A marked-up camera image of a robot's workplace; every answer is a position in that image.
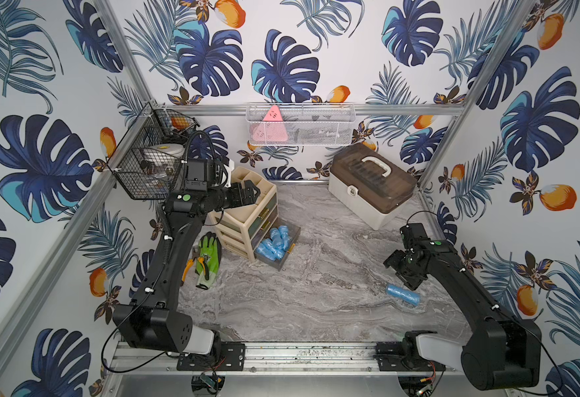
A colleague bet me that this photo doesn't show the blue bag roll five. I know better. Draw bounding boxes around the blue bag roll five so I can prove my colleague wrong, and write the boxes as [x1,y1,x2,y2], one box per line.
[386,284,420,307]

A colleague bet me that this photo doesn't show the blue bag roll three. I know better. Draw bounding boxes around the blue bag roll three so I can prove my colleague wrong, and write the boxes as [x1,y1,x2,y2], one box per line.
[269,228,283,248]

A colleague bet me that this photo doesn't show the blue bag roll one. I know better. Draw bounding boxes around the blue bag roll one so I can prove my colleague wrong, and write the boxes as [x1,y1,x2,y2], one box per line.
[256,238,278,261]

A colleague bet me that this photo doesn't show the blue bag roll four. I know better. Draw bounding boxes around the blue bag roll four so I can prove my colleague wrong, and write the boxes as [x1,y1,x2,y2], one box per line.
[278,225,291,251]

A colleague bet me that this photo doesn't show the transparent bottom drawer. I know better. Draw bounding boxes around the transparent bottom drawer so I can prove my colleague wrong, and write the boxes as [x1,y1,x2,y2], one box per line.
[255,218,301,271]

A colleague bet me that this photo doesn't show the blue bag roll two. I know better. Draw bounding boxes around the blue bag roll two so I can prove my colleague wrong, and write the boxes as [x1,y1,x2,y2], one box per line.
[273,247,286,261]

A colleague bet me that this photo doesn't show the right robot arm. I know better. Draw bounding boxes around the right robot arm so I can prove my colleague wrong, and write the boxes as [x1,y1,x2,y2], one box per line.
[384,223,541,390]

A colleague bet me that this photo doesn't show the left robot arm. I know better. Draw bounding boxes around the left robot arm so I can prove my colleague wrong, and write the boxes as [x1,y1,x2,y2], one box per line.
[113,160,261,356]

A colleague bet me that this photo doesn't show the beige drawer organizer cabinet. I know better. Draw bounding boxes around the beige drawer organizer cabinet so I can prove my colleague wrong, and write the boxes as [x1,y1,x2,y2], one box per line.
[207,167,278,261]

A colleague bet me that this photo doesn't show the green black work glove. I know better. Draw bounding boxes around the green black work glove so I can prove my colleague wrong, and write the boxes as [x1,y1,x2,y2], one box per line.
[196,232,222,290]

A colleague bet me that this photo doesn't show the pink triangle item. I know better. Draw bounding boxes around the pink triangle item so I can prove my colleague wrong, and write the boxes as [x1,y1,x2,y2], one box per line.
[251,105,288,143]

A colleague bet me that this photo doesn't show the brown lid storage box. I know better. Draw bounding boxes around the brown lid storage box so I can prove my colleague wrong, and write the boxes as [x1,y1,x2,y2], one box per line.
[328,144,417,230]

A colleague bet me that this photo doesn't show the black wire wall basket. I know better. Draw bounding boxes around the black wire wall basket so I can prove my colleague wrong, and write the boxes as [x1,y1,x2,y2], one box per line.
[106,104,199,201]

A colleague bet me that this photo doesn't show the yellow handled pliers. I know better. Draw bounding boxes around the yellow handled pliers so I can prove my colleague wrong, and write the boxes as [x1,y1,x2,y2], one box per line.
[181,247,205,286]

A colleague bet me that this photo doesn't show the white mesh wall basket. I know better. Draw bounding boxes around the white mesh wall basket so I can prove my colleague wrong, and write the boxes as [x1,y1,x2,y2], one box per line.
[245,104,356,147]

